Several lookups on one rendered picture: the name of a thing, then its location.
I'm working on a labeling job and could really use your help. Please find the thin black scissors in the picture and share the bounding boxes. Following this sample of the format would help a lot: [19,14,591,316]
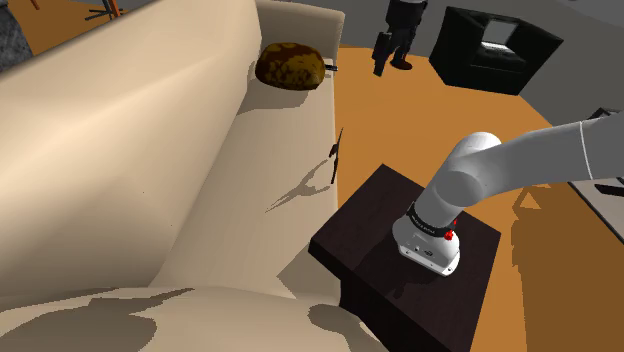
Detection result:
[328,127,345,185]

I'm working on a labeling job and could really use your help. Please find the dark brown robot stand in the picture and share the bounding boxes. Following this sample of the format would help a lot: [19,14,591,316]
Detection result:
[307,163,502,352]

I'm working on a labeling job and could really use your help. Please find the brown mottled cushion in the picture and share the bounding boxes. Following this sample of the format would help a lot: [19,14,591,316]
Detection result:
[254,42,327,91]

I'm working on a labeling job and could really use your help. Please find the dark standing figure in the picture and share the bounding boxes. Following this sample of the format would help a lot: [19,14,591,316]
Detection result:
[372,0,429,78]

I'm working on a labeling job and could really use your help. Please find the beige sofa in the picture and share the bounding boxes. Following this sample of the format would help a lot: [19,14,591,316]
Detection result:
[0,0,390,352]

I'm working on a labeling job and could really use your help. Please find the black armchair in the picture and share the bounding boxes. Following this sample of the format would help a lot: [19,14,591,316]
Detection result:
[428,6,565,97]

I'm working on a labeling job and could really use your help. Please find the grey low table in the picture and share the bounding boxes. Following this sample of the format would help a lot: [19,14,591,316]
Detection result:
[568,107,624,246]

